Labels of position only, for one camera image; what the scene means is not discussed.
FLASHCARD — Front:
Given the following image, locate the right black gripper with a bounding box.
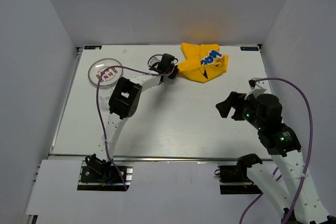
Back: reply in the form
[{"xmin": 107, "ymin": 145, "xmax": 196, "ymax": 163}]
[{"xmin": 215, "ymin": 91, "xmax": 265, "ymax": 130}]

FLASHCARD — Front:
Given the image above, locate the yellow pikachu cloth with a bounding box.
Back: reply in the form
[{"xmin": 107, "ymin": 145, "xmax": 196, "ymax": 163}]
[{"xmin": 178, "ymin": 42, "xmax": 229, "ymax": 83}]

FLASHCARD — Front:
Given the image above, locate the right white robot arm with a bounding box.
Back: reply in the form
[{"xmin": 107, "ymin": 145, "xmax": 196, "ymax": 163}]
[{"xmin": 216, "ymin": 92, "xmax": 335, "ymax": 223}]

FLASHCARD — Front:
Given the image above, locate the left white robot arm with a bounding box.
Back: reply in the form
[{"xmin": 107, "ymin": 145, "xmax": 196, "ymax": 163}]
[{"xmin": 96, "ymin": 54, "xmax": 179, "ymax": 165}]

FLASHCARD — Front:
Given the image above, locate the right black corner label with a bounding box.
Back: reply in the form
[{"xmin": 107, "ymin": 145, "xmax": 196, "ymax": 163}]
[{"xmin": 240, "ymin": 46, "xmax": 259, "ymax": 51}]

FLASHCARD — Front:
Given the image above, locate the black corner label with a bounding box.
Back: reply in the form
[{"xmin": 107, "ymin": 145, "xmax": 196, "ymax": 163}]
[
  {"xmin": 83, "ymin": 45, "xmax": 102, "ymax": 50},
  {"xmin": 240, "ymin": 46, "xmax": 259, "ymax": 51}
]

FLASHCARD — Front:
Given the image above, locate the white patterned plate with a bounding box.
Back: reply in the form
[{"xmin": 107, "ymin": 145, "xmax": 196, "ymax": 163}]
[{"xmin": 88, "ymin": 58, "xmax": 123, "ymax": 87}]

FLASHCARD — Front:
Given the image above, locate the clear glass cup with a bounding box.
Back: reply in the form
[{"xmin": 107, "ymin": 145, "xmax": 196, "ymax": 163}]
[{"xmin": 98, "ymin": 90, "xmax": 111, "ymax": 110}]

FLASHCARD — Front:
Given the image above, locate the left black corner label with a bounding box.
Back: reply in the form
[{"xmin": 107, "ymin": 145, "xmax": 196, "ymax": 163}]
[{"xmin": 83, "ymin": 45, "xmax": 102, "ymax": 50}]

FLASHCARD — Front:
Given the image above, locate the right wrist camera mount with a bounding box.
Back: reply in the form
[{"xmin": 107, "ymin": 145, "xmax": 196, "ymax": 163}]
[{"xmin": 244, "ymin": 78, "xmax": 267, "ymax": 100}]

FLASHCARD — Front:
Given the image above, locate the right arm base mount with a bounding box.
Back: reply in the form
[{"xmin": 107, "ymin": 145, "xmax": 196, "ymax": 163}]
[{"xmin": 214, "ymin": 165, "xmax": 261, "ymax": 195}]

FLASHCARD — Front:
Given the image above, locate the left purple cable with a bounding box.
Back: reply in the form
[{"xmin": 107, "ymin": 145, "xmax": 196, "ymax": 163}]
[{"xmin": 96, "ymin": 55, "xmax": 175, "ymax": 190}]

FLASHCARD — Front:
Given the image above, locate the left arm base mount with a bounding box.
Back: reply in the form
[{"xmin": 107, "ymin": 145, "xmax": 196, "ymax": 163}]
[{"xmin": 77, "ymin": 154, "xmax": 132, "ymax": 192}]

